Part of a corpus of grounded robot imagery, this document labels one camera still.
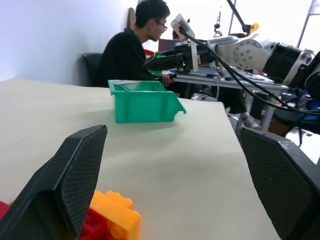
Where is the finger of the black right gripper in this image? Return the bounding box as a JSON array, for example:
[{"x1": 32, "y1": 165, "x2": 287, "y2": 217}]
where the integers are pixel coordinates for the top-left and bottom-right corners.
[
  {"x1": 159, "y1": 49, "x2": 182, "y2": 58},
  {"x1": 143, "y1": 55, "x2": 181, "y2": 72}
]

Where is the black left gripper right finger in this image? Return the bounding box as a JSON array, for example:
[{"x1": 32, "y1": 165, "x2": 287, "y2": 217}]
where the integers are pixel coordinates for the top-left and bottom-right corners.
[{"x1": 238, "y1": 126, "x2": 320, "y2": 240}]

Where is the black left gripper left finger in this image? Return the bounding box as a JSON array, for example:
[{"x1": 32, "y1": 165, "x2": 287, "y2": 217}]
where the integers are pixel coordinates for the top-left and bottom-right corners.
[{"x1": 0, "y1": 124, "x2": 109, "y2": 240}]

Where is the teal plastic bin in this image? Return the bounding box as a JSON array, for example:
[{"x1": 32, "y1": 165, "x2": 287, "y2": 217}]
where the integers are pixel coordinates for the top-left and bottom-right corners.
[{"x1": 107, "y1": 79, "x2": 188, "y2": 124}]

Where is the red toy block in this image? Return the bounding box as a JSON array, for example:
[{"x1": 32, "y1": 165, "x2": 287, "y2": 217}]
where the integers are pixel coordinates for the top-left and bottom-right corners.
[
  {"x1": 0, "y1": 200, "x2": 12, "y2": 221},
  {"x1": 78, "y1": 207, "x2": 115, "y2": 240}
]

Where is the orange toy block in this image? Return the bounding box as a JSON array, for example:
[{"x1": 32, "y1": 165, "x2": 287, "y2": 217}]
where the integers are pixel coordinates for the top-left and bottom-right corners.
[{"x1": 89, "y1": 189, "x2": 142, "y2": 240}]

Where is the dark laptop screen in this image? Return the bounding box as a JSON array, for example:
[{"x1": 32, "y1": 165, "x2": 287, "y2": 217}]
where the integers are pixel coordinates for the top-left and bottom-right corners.
[{"x1": 158, "y1": 38, "x2": 178, "y2": 53}]

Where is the seated person in black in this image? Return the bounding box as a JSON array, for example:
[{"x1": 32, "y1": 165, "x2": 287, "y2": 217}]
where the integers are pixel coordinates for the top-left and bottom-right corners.
[{"x1": 95, "y1": 0, "x2": 181, "y2": 99}]

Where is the grey office desk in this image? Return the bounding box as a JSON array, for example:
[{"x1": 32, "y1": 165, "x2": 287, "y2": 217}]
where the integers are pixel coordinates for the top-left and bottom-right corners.
[{"x1": 172, "y1": 66, "x2": 292, "y2": 132}]

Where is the seated person in brown trousers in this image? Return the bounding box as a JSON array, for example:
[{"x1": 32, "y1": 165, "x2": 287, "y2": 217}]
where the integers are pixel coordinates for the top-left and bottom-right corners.
[{"x1": 219, "y1": 86, "x2": 263, "y2": 130}]

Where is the black office chair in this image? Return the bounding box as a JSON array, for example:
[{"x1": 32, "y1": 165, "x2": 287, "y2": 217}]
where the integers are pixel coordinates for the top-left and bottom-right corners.
[{"x1": 81, "y1": 52, "x2": 104, "y2": 87}]

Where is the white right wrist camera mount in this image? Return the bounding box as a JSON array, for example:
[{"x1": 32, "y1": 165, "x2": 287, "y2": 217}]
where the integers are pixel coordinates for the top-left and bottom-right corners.
[{"x1": 170, "y1": 13, "x2": 201, "y2": 73}]

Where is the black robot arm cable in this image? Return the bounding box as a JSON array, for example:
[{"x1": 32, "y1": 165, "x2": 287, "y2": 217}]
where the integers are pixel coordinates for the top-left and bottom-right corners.
[{"x1": 177, "y1": 24, "x2": 320, "y2": 116}]

